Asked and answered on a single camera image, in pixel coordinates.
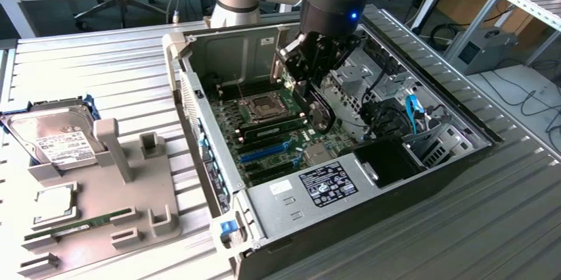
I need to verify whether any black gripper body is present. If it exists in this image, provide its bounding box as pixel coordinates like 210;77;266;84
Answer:
299;0;373;41

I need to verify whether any graphics card with metal bracket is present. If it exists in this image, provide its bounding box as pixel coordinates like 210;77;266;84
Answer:
270;26;339;135

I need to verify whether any black RAM slot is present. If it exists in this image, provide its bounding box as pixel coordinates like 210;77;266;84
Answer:
217;74;275;89
234;116;307;137
218;81;281;96
219;84;285;100
234;112;306;133
218;78;275;93
237;120;309;141
237;124;310;145

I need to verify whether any silver perforated drive cage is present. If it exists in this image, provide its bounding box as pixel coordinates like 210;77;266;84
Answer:
323;18;423;133

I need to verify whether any metal CPU socket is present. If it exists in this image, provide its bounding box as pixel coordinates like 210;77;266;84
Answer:
237;91;293;126

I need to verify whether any open black PC case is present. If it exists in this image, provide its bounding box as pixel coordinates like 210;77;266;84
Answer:
161;12;504;280

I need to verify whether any dark RAM stick with label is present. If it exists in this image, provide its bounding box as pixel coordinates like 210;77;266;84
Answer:
242;120;309;140

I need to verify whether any green motherboard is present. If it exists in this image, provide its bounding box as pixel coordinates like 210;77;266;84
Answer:
209;71;354;191

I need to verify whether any long black expansion slot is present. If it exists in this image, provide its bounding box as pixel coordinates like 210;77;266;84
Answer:
235;134;286;155
245;157;295;178
249;164;301;185

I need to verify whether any blue expansion slot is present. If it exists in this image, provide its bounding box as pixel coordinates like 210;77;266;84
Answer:
238;143;289;164

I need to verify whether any silver chipset heatsink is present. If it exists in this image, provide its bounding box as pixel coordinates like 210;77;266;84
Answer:
303;147;337;168

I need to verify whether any grey control box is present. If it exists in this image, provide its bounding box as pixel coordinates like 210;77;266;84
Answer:
452;26;520;76

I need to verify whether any black plastic fan shroud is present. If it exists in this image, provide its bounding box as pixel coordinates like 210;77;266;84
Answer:
351;135;428;191

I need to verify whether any silver disk bay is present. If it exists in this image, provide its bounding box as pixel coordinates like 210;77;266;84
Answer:
401;122;490;171

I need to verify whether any grey power supply unit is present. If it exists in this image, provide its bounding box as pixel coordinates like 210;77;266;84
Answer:
242;152;386;241

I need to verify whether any office chair star base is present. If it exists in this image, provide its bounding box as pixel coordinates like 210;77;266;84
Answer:
71;0;175;30

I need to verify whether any blue disk caddy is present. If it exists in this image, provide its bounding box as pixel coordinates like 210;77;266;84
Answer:
0;94;102;166

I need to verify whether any blue case release latch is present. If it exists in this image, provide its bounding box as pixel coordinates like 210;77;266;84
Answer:
218;220;237;237

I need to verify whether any grey plastic parts rack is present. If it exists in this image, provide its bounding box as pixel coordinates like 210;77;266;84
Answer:
14;117;185;277

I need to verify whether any silver CPU chip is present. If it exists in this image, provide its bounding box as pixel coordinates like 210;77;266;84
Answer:
33;189;75;223

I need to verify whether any green RAM stick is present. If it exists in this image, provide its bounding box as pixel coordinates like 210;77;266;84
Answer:
23;209;131;241

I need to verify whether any thin black wire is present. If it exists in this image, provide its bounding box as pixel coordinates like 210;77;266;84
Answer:
362;38;399;100

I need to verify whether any coiled black cable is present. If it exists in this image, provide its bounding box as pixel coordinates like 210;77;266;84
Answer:
430;22;459;47

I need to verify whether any black power wire bundle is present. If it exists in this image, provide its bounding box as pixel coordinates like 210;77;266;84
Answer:
359;97;415;141

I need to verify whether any blue data wire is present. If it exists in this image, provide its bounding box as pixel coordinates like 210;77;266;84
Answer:
405;94;423;136

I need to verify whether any black floor cable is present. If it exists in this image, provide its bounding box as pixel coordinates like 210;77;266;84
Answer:
475;71;561;133

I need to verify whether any aluminium profile frame table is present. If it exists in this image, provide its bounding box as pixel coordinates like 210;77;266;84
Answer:
442;0;561;67

